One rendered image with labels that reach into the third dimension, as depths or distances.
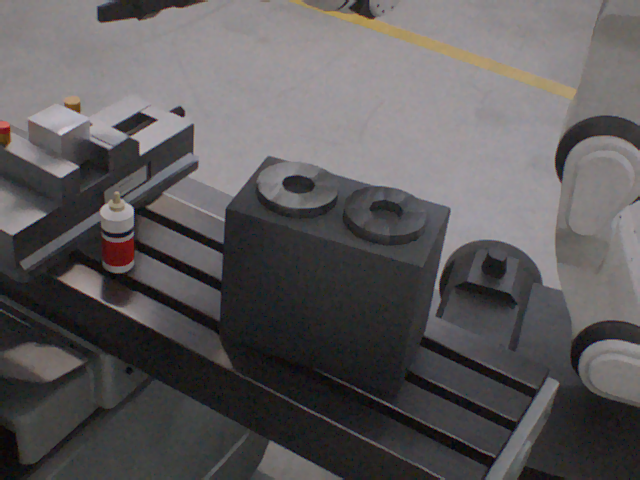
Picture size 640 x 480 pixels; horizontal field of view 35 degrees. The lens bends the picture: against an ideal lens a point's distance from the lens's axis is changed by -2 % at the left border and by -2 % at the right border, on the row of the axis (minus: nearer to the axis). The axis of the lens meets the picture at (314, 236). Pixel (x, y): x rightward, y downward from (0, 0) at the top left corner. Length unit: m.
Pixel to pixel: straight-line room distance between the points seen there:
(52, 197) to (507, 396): 0.60
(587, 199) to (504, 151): 2.01
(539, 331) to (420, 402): 0.71
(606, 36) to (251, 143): 2.05
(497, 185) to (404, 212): 2.18
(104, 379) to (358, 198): 0.43
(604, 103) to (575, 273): 0.29
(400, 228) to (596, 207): 0.45
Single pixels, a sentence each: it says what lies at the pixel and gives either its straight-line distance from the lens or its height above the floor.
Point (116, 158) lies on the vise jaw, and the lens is 1.34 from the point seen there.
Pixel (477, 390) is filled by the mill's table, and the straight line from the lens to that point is 1.19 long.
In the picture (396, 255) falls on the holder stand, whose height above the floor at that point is 1.11.
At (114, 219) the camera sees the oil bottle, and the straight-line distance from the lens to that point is 1.25.
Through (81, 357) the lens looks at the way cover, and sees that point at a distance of 1.29.
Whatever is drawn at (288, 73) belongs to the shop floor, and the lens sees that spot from 3.71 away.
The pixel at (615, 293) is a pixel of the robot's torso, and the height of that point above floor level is 0.80.
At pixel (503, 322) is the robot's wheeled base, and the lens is 1.81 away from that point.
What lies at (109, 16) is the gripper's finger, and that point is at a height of 1.22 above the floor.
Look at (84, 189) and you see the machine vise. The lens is 1.32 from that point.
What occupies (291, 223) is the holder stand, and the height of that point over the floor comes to 1.11.
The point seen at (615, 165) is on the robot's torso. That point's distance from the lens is 1.42.
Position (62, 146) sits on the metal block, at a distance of 1.31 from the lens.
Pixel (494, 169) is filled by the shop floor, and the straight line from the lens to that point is 3.34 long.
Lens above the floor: 1.74
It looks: 37 degrees down
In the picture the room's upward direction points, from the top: 7 degrees clockwise
